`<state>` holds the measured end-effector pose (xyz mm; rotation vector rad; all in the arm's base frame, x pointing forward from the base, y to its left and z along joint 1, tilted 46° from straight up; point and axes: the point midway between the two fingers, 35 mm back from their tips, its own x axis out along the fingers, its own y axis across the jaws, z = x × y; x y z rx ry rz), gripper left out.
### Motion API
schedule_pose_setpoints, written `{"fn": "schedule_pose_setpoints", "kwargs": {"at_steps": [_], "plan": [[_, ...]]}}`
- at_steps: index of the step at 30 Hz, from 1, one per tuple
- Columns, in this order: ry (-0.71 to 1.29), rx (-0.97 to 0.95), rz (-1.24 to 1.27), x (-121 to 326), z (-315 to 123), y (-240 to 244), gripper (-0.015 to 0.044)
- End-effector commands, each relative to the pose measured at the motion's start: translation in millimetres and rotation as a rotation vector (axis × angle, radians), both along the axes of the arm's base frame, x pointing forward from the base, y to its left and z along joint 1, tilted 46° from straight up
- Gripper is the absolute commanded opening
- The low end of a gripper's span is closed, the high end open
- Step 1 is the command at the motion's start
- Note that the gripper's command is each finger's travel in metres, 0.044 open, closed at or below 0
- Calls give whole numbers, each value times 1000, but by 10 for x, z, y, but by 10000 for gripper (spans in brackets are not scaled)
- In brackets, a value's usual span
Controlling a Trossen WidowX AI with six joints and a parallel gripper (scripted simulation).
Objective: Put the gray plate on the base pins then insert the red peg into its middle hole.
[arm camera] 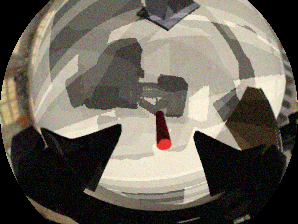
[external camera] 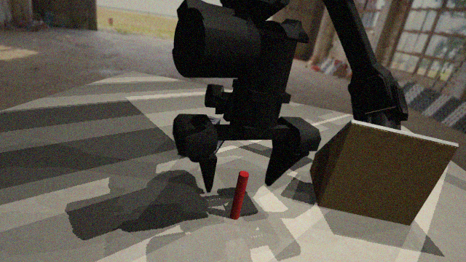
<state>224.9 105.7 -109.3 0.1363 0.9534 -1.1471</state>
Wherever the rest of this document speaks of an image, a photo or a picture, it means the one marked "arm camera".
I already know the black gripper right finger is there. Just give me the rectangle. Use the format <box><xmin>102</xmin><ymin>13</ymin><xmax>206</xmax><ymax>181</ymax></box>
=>
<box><xmin>193</xmin><ymin>131</ymin><xmax>266</xmax><ymax>197</ymax></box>

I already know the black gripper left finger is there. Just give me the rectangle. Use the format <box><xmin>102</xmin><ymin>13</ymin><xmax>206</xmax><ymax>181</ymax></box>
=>
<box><xmin>41</xmin><ymin>124</ymin><xmax>121</xmax><ymax>192</ymax></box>

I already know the red peg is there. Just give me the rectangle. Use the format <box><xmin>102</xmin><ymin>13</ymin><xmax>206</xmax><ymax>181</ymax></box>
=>
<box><xmin>156</xmin><ymin>111</ymin><xmax>172</xmax><ymax>149</ymax></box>

